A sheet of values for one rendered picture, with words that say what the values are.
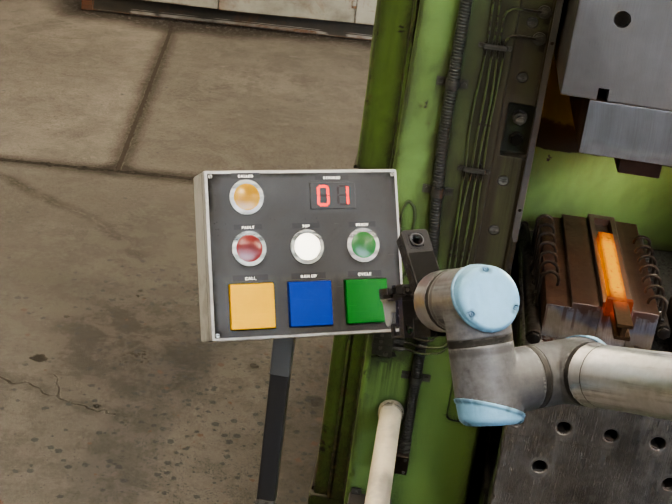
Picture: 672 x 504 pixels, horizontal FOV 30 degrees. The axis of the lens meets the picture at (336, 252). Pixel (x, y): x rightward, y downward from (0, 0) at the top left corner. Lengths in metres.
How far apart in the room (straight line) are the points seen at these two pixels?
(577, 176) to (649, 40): 0.64
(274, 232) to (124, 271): 2.36
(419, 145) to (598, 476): 0.70
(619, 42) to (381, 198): 0.47
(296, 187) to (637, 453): 0.80
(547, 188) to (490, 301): 1.05
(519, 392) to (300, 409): 2.03
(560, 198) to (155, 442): 1.39
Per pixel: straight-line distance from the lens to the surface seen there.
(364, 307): 2.11
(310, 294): 2.08
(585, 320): 2.31
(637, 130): 2.17
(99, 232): 4.69
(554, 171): 2.70
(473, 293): 1.67
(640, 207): 2.74
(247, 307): 2.05
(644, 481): 2.42
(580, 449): 2.37
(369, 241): 2.13
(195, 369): 3.85
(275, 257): 2.07
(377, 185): 2.15
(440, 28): 2.26
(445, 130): 2.29
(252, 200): 2.07
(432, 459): 2.62
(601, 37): 2.12
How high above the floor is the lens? 1.96
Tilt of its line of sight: 25 degrees down
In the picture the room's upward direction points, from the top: 7 degrees clockwise
